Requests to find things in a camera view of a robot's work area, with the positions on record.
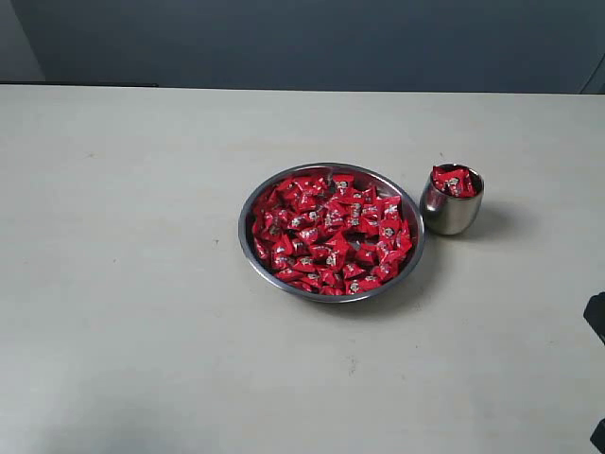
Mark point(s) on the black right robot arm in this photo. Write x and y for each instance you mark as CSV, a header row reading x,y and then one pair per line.
x,y
594,315

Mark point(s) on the pile of red candies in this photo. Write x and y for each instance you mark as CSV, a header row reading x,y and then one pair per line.
x,y
331,236

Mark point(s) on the round steel bowl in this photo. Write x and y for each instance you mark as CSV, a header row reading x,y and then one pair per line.
x,y
331,295

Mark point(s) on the stainless steel cup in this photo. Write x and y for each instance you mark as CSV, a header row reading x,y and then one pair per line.
x,y
449,216

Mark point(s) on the red candies inside cup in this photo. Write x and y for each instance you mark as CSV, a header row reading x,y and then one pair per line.
x,y
454,181

